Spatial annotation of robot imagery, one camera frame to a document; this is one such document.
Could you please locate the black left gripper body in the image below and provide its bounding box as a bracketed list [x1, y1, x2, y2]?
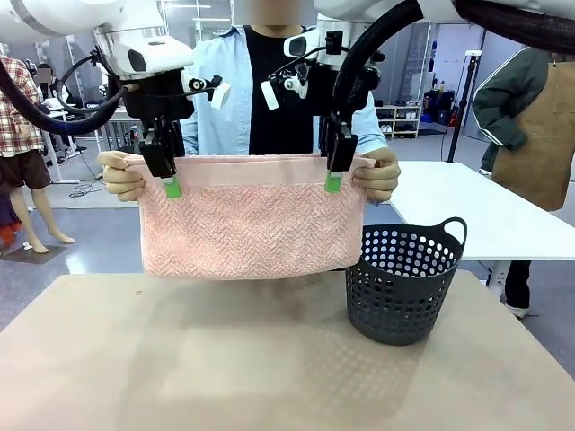
[121, 66, 195, 121]

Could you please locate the mannequin in plaid shirt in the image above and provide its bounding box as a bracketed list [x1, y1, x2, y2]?
[0, 56, 76, 255]

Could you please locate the dark grey perforated basket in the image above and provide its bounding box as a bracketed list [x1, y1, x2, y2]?
[344, 216, 468, 347]

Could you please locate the pink towel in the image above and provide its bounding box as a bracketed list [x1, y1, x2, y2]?
[120, 153, 376, 282]

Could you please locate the grey mannequin base plate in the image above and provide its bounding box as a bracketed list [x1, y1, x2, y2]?
[2, 244, 68, 266]

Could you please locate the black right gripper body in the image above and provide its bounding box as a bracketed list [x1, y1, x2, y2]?
[308, 60, 382, 119]

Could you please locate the person's right hand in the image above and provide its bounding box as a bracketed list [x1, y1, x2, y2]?
[97, 150, 148, 204]

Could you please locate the mannequin in jacket and apron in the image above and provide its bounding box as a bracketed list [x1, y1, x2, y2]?
[471, 44, 575, 320]

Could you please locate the black corrugated cable hose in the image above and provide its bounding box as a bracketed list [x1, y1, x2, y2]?
[0, 48, 131, 136]
[332, 0, 575, 118]

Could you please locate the white background desk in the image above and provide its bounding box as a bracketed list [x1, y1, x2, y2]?
[42, 107, 145, 185]

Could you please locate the person in light blue shirt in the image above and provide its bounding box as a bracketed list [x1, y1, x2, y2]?
[179, 24, 390, 158]

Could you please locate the white shoe shelf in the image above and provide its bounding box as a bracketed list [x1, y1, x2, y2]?
[375, 105, 423, 140]

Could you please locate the black floor cable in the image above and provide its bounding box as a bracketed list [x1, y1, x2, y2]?
[66, 178, 108, 199]

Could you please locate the white table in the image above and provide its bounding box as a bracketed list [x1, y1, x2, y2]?
[388, 160, 575, 288]

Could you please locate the white tag box on mount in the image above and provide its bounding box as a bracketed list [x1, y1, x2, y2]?
[260, 62, 311, 111]
[186, 74, 233, 110]

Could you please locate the person's left hand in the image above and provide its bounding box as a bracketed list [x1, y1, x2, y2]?
[351, 148, 402, 207]

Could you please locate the person's left forearm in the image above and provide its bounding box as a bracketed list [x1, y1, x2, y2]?
[357, 101, 390, 154]

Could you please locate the seated person in background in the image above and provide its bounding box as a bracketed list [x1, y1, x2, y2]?
[35, 62, 86, 154]

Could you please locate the black tripod stand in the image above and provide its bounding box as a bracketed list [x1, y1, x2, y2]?
[447, 49, 484, 165]

